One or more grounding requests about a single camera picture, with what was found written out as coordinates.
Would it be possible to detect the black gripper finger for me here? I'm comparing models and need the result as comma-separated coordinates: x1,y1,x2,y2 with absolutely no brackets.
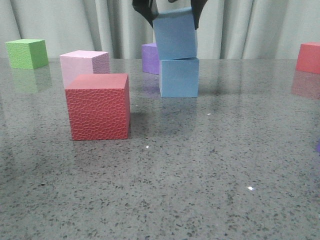
190,0,208,30
132,0,159,28

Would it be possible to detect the light blue foam cube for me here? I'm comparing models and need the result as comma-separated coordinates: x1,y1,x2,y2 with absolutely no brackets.
159,58,200,98
153,7,198,60

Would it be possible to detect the grey-green curtain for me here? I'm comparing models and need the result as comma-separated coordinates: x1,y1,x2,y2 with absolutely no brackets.
0,0,320,59

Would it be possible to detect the purple foam cube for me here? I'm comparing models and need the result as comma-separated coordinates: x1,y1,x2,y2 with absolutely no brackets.
141,42,160,75

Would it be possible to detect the pink foam cube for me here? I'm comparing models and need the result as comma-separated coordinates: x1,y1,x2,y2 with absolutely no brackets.
59,50,110,87

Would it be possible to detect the large red foam cube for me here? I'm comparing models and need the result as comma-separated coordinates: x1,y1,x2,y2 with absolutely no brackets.
65,73,130,141

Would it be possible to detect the red foam cube far right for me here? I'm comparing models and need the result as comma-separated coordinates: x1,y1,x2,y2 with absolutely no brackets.
295,42,320,74

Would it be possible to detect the green foam cube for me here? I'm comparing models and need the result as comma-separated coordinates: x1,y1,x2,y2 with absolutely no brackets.
5,39,49,69

